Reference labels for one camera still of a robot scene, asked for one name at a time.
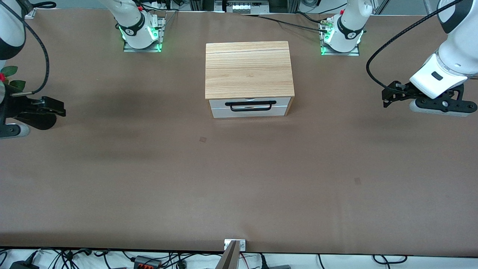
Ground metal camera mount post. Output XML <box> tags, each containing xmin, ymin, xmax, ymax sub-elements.
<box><xmin>215</xmin><ymin>239</ymin><xmax>247</xmax><ymax>269</ymax></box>

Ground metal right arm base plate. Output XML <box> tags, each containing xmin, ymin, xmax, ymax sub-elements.
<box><xmin>123</xmin><ymin>16</ymin><xmax>166</xmax><ymax>53</ymax></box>

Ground black box with orange connectors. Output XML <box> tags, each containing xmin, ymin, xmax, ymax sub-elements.
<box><xmin>132</xmin><ymin>256</ymin><xmax>162</xmax><ymax>269</ymax></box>

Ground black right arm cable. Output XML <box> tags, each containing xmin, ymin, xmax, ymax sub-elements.
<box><xmin>10</xmin><ymin>0</ymin><xmax>57</xmax><ymax>97</ymax></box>

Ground black power adapter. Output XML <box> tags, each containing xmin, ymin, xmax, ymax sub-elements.
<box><xmin>9</xmin><ymin>260</ymin><xmax>40</xmax><ymax>269</ymax></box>

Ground tangled black cable bundle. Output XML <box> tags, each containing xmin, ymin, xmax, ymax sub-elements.
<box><xmin>37</xmin><ymin>248</ymin><xmax>112</xmax><ymax>269</ymax></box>

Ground red rose with green leaves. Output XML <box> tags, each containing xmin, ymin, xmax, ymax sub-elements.
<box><xmin>0</xmin><ymin>66</ymin><xmax>26</xmax><ymax>92</ymax></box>

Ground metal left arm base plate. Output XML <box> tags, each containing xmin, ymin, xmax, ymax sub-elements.
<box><xmin>320</xmin><ymin>19</ymin><xmax>361</xmax><ymax>57</ymax></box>

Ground black looped cable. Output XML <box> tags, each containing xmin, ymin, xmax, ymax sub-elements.
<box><xmin>372</xmin><ymin>254</ymin><xmax>409</xmax><ymax>265</ymax></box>

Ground white drawer with black handle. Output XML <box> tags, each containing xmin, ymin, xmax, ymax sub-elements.
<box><xmin>208</xmin><ymin>97</ymin><xmax>292</xmax><ymax>119</ymax></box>

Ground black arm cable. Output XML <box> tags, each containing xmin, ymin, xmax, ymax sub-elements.
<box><xmin>10</xmin><ymin>0</ymin><xmax>57</xmax><ymax>97</ymax></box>
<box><xmin>366</xmin><ymin>0</ymin><xmax>463</xmax><ymax>91</ymax></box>

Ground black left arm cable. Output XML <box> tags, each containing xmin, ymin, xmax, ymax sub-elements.
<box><xmin>366</xmin><ymin>0</ymin><xmax>463</xmax><ymax>91</ymax></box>

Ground black cable on table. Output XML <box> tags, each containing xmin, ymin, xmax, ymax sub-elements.
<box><xmin>242</xmin><ymin>14</ymin><xmax>330</xmax><ymax>33</ymax></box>

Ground light wooden drawer cabinet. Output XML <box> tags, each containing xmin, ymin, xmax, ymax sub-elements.
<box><xmin>205</xmin><ymin>41</ymin><xmax>295</xmax><ymax>114</ymax></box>

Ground white terminal strip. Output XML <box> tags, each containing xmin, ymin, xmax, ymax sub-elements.
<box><xmin>226</xmin><ymin>1</ymin><xmax>270</xmax><ymax>14</ymax></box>

